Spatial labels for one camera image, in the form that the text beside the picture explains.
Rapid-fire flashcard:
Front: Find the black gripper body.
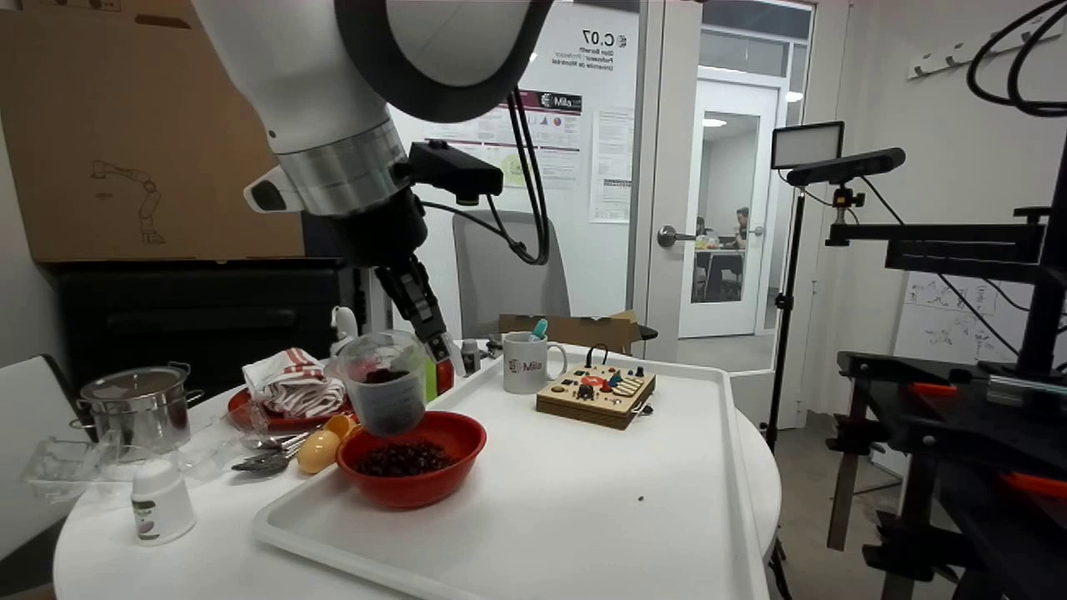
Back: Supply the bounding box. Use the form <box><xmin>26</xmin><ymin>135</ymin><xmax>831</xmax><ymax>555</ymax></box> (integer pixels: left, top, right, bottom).
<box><xmin>299</xmin><ymin>192</ymin><xmax>428</xmax><ymax>266</ymax></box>

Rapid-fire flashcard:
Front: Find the clear plastic measuring jug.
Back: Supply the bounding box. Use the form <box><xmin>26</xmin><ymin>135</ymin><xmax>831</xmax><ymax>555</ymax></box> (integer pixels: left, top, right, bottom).
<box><xmin>326</xmin><ymin>330</ymin><xmax>428</xmax><ymax>436</ymax></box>

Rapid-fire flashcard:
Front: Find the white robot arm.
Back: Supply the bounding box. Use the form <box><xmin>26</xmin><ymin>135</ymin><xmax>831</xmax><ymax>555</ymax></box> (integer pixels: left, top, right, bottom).
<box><xmin>193</xmin><ymin>0</ymin><xmax>554</xmax><ymax>359</ymax></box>

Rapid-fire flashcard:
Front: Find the red plastic bowl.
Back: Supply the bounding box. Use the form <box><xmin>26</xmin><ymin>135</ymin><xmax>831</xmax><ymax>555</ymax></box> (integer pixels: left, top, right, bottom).
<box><xmin>336</xmin><ymin>412</ymin><xmax>488</xmax><ymax>512</ymax></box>

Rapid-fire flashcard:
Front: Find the white tape dispenser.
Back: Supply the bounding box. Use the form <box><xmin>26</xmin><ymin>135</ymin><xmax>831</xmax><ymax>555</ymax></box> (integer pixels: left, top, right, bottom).
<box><xmin>329</xmin><ymin>304</ymin><xmax>356</xmax><ymax>347</ymax></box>

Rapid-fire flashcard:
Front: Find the grey mesh office chair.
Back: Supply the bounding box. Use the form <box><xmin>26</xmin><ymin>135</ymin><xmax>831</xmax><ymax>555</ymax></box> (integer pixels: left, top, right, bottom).
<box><xmin>452</xmin><ymin>209</ymin><xmax>571</xmax><ymax>337</ymax></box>

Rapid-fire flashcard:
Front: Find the small grey cup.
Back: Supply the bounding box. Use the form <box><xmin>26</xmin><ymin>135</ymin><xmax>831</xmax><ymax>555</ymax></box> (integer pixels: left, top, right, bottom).
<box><xmin>461</xmin><ymin>339</ymin><xmax>480</xmax><ymax>376</ymax></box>

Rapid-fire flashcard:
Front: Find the white logo mug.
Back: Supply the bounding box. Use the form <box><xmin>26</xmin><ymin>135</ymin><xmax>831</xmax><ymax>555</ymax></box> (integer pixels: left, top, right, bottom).
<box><xmin>500</xmin><ymin>330</ymin><xmax>565</xmax><ymax>395</ymax></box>

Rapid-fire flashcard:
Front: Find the white red patterned cloth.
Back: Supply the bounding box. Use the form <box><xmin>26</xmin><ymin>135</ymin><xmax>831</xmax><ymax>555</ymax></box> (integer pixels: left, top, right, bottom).
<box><xmin>243</xmin><ymin>347</ymin><xmax>344</xmax><ymax>400</ymax></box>

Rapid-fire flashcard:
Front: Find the black cabinet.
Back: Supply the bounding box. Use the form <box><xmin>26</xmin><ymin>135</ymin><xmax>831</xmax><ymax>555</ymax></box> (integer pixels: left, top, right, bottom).
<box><xmin>51</xmin><ymin>260</ymin><xmax>356</xmax><ymax>395</ymax></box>

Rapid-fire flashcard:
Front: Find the yellow plastic toy food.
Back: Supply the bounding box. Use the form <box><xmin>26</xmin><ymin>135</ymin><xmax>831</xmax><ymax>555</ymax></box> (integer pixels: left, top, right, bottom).
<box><xmin>296</xmin><ymin>414</ymin><xmax>356</xmax><ymax>474</ymax></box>

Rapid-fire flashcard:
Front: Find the red plate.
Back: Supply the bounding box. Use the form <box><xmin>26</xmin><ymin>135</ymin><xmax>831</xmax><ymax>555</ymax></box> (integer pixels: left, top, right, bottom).
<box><xmin>225</xmin><ymin>386</ymin><xmax>345</xmax><ymax>433</ymax></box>

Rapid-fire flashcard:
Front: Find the small open cardboard box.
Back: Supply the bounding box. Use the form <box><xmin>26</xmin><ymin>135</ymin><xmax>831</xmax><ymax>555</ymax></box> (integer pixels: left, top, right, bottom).
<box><xmin>495</xmin><ymin>313</ymin><xmax>652</xmax><ymax>355</ymax></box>

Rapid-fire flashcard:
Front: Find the metal cutlery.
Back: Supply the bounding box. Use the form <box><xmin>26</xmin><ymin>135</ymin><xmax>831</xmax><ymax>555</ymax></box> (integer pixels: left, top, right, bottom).
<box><xmin>236</xmin><ymin>433</ymin><xmax>302</xmax><ymax>476</ymax></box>

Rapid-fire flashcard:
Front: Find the large cardboard box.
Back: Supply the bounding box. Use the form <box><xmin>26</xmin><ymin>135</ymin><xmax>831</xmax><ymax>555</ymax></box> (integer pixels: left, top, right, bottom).
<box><xmin>0</xmin><ymin>0</ymin><xmax>310</xmax><ymax>265</ymax></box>

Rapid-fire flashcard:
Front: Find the steel pot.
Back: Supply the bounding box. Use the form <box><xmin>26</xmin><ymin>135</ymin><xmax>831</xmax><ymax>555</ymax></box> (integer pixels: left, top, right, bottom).
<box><xmin>79</xmin><ymin>359</ymin><xmax>201</xmax><ymax>463</ymax></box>

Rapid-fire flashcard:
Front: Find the white plastic tray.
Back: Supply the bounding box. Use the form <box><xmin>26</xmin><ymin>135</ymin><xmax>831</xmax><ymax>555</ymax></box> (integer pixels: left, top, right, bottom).
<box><xmin>253</xmin><ymin>363</ymin><xmax>768</xmax><ymax>600</ymax></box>

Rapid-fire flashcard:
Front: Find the led light panel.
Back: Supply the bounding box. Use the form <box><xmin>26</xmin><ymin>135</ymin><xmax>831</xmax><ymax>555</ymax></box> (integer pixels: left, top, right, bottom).
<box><xmin>769</xmin><ymin>122</ymin><xmax>844</xmax><ymax>169</ymax></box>

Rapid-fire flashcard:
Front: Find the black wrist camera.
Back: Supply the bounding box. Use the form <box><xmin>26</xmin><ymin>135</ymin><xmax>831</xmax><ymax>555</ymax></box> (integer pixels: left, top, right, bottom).
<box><xmin>390</xmin><ymin>140</ymin><xmax>504</xmax><ymax>206</ymax></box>

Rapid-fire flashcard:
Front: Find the wall poster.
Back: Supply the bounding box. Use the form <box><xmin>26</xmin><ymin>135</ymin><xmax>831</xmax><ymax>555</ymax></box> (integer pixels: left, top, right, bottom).
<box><xmin>442</xmin><ymin>92</ymin><xmax>583</xmax><ymax>192</ymax></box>

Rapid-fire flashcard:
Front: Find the wooden switch busy board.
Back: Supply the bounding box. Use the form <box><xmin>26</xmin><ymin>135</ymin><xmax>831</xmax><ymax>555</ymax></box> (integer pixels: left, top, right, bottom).
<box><xmin>535</xmin><ymin>363</ymin><xmax>658</xmax><ymax>430</ymax></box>

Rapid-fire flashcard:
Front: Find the black stereo camera on stand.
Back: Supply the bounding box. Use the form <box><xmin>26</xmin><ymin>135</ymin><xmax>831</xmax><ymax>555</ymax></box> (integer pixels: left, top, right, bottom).
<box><xmin>788</xmin><ymin>147</ymin><xmax>907</xmax><ymax>186</ymax></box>

